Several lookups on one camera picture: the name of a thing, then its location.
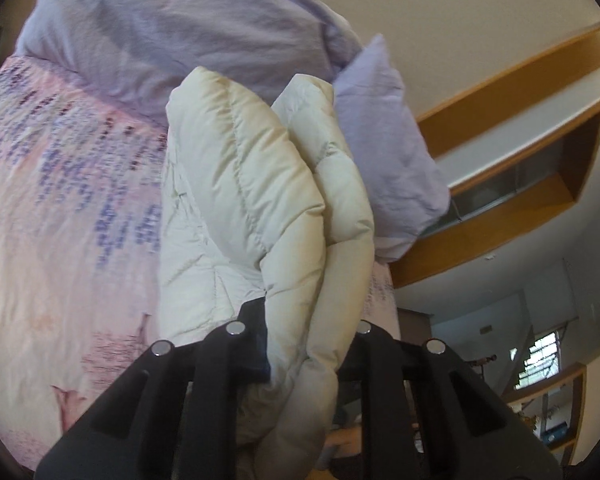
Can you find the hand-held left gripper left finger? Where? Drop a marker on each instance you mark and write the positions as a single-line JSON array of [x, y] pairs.
[[215, 375]]

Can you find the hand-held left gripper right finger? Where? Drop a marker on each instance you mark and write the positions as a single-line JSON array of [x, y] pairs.
[[380, 375]]

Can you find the cream quilted puffer jacket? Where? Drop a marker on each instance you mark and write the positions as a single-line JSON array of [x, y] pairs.
[[260, 220]]

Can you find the bright window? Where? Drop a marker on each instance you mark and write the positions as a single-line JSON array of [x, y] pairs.
[[540, 360]]

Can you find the wooden shelf unit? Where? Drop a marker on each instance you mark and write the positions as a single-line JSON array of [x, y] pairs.
[[560, 410]]

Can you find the bed with pink printed sheet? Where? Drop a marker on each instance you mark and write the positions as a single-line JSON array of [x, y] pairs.
[[55, 240]]

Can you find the lilac pillow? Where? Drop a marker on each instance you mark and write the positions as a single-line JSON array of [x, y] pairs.
[[385, 160], [190, 30]]

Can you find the wooden framed glass door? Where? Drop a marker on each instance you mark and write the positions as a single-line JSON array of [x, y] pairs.
[[510, 195]]

